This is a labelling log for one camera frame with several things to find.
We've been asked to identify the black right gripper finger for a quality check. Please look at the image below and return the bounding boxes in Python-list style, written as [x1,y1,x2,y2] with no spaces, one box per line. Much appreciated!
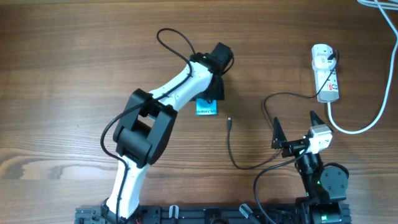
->
[310,110,325,126]
[271,117,287,149]

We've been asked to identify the blue Galaxy smartphone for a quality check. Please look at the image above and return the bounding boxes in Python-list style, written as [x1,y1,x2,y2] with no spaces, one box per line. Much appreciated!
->
[196,98,218,116]

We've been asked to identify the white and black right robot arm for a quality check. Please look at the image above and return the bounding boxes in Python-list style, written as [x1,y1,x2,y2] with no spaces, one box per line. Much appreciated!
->
[271,111,352,224]

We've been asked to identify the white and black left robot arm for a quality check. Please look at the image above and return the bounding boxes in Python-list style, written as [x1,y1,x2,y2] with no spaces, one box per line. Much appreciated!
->
[101,42,234,223]

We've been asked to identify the white USB charger adapter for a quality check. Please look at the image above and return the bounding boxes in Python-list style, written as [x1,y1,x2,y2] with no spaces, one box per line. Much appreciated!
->
[312,55,336,71]

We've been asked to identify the white power strip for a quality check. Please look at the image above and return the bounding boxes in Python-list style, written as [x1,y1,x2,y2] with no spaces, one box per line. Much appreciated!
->
[312,44,340,103]

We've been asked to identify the white power strip cord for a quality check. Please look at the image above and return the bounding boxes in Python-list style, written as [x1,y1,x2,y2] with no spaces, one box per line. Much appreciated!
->
[326,0,398,135]

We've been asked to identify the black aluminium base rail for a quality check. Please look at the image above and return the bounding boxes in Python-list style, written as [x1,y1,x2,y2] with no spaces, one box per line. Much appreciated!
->
[74,203,352,224]

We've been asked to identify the white cables at corner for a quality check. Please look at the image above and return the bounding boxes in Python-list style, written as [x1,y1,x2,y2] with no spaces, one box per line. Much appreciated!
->
[356,0,398,11]

